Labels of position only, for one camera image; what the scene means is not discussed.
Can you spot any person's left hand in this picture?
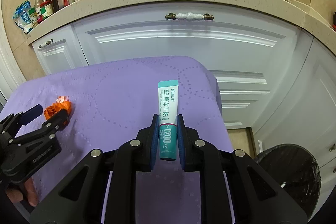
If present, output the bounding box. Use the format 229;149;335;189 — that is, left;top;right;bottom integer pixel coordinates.
6;178;39;207

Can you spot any small orange wrapper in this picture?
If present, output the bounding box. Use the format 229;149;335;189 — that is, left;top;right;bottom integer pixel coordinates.
43;96;72;126

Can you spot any purple tablecloth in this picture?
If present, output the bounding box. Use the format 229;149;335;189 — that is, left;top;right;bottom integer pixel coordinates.
1;56;232;223

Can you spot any blue white bag on counter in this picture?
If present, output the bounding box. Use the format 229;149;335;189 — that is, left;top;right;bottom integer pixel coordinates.
13;0;33;34

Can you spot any small drawer handle left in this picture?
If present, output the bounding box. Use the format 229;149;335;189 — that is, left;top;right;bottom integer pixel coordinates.
38;39;54;49

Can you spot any black trash bin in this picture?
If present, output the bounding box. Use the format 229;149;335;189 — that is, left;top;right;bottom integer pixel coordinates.
255;144;321;218

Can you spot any white drawer handle centre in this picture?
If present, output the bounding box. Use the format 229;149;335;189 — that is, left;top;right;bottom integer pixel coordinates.
165;12;214;21

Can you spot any cabinet door handle left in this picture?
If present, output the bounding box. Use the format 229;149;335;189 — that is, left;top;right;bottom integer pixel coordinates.
329;143;336;152

